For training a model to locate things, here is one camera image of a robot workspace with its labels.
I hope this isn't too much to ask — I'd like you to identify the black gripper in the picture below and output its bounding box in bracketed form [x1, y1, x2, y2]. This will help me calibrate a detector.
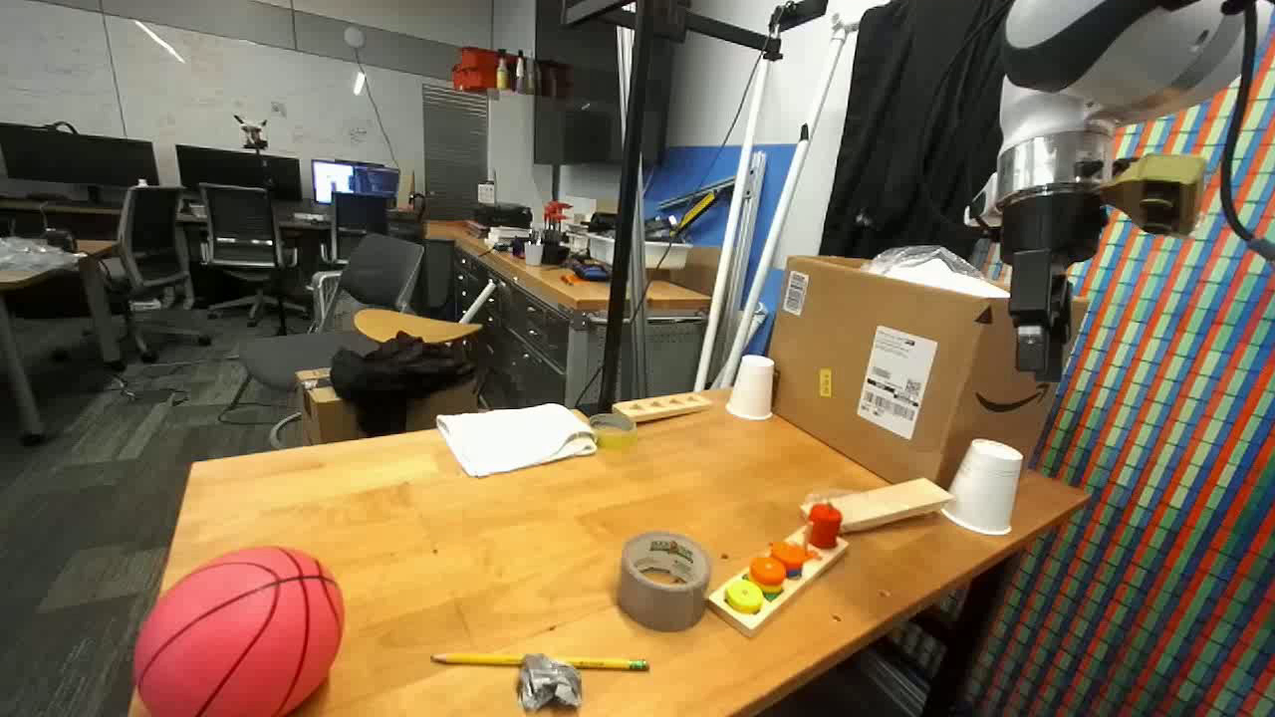
[1000, 188, 1109, 384]

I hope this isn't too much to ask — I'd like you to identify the pink mini basketball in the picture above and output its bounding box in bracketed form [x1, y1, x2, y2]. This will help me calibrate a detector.
[132, 544, 343, 717]

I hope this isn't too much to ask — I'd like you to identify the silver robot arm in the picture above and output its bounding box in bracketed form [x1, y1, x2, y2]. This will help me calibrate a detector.
[969, 0, 1271, 384]

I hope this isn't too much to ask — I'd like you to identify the black hanging cloth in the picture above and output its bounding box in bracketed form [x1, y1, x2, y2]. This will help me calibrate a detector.
[821, 0, 1012, 259]

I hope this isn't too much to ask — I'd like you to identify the large cardboard shipping box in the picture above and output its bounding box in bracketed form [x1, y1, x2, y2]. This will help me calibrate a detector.
[769, 253, 1052, 484]

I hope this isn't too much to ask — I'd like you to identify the white paper cup near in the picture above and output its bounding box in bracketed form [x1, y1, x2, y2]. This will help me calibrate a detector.
[943, 439, 1024, 538]

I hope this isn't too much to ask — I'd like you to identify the white paper cup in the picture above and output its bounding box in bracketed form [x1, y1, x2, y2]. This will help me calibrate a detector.
[943, 439, 1024, 538]
[724, 356, 775, 422]

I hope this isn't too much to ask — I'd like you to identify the light wooden block board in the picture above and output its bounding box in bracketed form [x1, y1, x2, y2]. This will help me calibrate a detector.
[800, 479, 951, 532]

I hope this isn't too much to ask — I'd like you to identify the white paper cup far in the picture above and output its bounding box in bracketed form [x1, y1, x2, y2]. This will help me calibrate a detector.
[724, 356, 775, 422]

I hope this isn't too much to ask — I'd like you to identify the red cylinder toy piece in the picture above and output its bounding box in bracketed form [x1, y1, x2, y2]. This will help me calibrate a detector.
[811, 503, 841, 551]

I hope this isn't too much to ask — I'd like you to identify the wooden stacking toy tray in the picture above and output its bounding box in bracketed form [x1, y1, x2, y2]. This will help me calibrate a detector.
[710, 530, 850, 635]

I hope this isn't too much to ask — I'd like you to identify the wooden strip with holes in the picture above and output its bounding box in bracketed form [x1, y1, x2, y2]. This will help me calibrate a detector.
[614, 393, 710, 425]

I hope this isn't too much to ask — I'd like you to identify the black vertical pole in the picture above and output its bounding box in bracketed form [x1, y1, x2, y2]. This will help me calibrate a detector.
[598, 0, 662, 410]

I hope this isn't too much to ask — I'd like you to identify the small yellow-green container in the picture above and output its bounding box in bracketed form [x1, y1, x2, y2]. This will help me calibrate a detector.
[589, 410, 638, 449]

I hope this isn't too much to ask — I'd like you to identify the wooden workbench with drawers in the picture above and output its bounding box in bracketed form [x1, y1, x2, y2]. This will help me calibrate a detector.
[425, 220, 710, 406]

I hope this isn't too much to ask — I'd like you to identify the folded white cloth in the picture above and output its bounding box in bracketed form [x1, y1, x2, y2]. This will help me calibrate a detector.
[439, 401, 598, 479]

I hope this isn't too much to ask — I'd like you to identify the round wooden stool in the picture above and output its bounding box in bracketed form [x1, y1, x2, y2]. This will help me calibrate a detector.
[355, 307, 479, 348]

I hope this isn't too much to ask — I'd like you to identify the crumpled silver foil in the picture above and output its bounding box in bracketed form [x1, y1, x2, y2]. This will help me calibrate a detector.
[516, 664, 583, 712]

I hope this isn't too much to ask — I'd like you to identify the black backpack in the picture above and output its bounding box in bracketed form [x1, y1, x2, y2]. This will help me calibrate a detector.
[332, 332, 475, 434]

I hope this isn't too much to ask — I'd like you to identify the yellow pencil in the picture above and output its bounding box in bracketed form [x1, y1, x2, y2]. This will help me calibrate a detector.
[432, 652, 655, 673]

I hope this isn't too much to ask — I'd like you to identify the black office chair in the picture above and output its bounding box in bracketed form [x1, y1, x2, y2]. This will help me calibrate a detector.
[108, 188, 212, 362]
[204, 184, 294, 332]

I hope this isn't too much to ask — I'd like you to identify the colourful woven wall curtain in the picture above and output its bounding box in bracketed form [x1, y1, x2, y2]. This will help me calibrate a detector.
[963, 44, 1275, 717]

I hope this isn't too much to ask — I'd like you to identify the dark orange ring toy piece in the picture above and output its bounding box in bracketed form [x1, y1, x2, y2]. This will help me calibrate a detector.
[749, 558, 787, 589]

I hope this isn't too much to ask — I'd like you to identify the yellow-green ring toy piece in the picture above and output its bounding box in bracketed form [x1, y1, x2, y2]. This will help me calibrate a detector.
[724, 581, 764, 613]

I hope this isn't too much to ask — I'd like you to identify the grey duct tape roll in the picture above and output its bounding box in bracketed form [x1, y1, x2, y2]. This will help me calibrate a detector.
[614, 532, 712, 635]

